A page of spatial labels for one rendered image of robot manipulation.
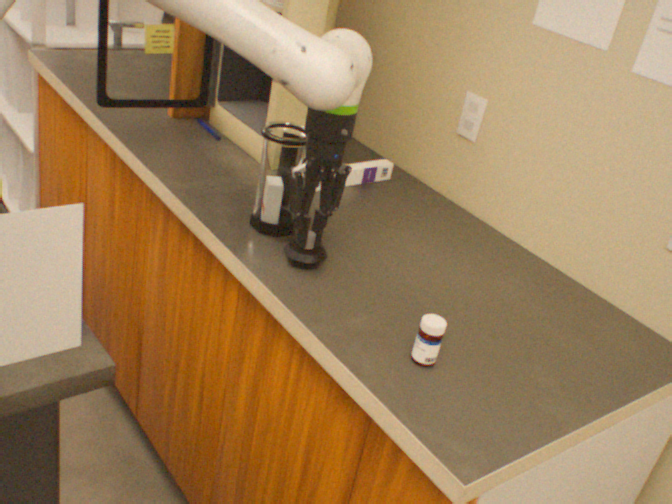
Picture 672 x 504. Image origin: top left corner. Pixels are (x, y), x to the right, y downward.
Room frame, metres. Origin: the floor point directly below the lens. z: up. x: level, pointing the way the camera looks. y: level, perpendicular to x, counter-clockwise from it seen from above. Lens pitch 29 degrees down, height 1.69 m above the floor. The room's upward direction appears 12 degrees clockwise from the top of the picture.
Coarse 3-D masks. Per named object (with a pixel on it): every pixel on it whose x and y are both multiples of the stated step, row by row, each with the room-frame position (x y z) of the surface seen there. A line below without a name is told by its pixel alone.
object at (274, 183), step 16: (272, 128) 1.46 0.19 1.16; (288, 128) 1.48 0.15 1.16; (272, 144) 1.39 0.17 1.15; (272, 160) 1.39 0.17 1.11; (288, 160) 1.39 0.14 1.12; (272, 176) 1.39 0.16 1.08; (288, 176) 1.39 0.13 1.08; (272, 192) 1.39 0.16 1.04; (288, 192) 1.40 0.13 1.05; (256, 208) 1.41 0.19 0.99; (272, 208) 1.39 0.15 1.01; (288, 208) 1.40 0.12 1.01
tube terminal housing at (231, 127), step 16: (288, 0) 1.75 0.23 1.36; (304, 0) 1.77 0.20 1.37; (320, 0) 1.80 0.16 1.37; (336, 0) 1.95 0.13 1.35; (288, 16) 1.74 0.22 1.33; (304, 16) 1.77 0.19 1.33; (320, 16) 1.80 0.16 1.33; (336, 16) 2.00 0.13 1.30; (320, 32) 1.81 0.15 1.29; (272, 96) 1.76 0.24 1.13; (288, 96) 1.77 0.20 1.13; (224, 112) 1.92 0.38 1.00; (272, 112) 1.75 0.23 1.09; (288, 112) 1.77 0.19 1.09; (304, 112) 1.81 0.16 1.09; (224, 128) 1.91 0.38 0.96; (240, 128) 1.85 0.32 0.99; (240, 144) 1.85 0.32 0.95; (256, 144) 1.79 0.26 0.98
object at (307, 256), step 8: (312, 232) 1.32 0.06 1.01; (312, 240) 1.30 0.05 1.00; (288, 248) 1.29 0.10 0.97; (296, 248) 1.29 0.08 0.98; (304, 248) 1.30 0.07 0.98; (312, 248) 1.30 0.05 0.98; (320, 248) 1.31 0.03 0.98; (288, 256) 1.28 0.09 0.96; (296, 256) 1.27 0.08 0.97; (304, 256) 1.27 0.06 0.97; (312, 256) 1.28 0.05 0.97; (320, 256) 1.29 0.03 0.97; (296, 264) 1.28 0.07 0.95; (304, 264) 1.27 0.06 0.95; (312, 264) 1.28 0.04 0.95
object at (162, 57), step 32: (128, 0) 1.83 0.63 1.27; (128, 32) 1.83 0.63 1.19; (160, 32) 1.88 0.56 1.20; (192, 32) 1.93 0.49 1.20; (96, 64) 1.79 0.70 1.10; (128, 64) 1.83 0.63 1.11; (160, 64) 1.88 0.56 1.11; (192, 64) 1.93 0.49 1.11; (128, 96) 1.83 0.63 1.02; (160, 96) 1.88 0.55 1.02; (192, 96) 1.94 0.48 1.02
